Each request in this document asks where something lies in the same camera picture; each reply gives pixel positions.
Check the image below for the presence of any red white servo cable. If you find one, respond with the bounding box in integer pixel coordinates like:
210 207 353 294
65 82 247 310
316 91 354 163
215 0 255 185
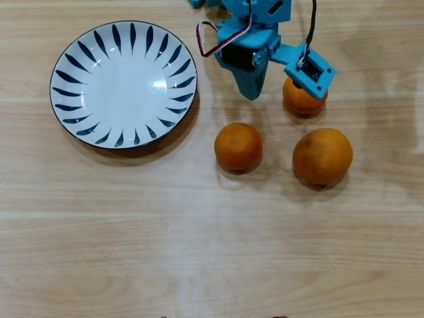
197 0 258 58

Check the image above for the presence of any large orange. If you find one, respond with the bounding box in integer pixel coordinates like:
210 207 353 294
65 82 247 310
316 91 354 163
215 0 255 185
291 128 354 186

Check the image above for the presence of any white plate with blue stripes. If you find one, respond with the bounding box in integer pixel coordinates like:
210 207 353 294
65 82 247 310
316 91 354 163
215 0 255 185
49 21 199 150

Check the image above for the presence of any teal mounted wrist camera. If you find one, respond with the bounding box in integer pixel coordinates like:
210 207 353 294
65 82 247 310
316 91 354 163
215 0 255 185
284 42 337 101

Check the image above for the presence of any small scarred orange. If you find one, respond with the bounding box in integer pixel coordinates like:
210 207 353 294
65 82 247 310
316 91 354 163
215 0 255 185
282 78 329 116

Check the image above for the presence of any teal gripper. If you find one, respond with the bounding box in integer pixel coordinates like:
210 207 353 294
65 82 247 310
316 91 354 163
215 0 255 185
213 18 301 101

